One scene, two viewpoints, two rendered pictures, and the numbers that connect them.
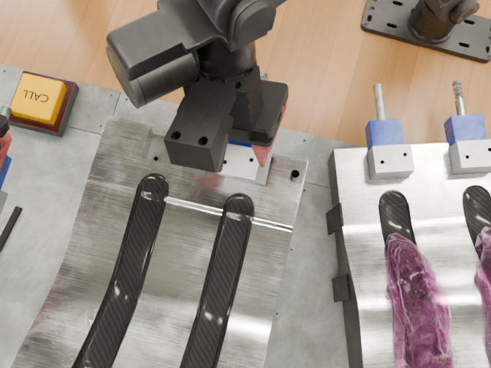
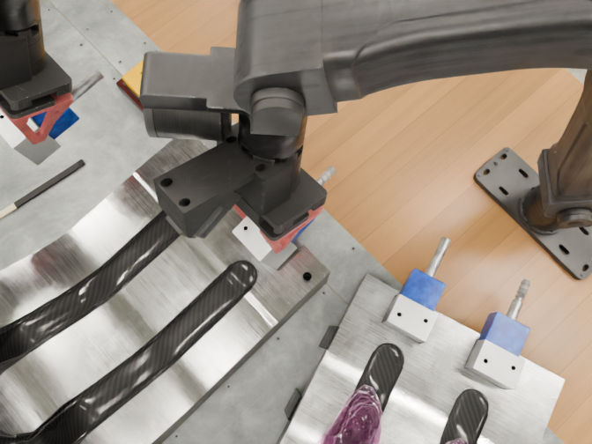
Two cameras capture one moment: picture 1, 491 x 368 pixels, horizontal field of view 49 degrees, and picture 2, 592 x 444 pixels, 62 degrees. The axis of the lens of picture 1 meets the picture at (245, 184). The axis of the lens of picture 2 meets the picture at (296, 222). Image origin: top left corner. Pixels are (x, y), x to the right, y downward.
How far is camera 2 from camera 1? 0.16 m
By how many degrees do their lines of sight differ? 9
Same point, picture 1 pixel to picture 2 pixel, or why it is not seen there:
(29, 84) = not seen: hidden behind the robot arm
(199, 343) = (129, 373)
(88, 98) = not seen: hidden behind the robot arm
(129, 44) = (157, 72)
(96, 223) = (117, 213)
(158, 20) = (199, 65)
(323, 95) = (397, 218)
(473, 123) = (515, 332)
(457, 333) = not seen: outside the picture
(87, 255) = (92, 236)
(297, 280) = (264, 369)
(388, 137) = (422, 294)
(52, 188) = (119, 161)
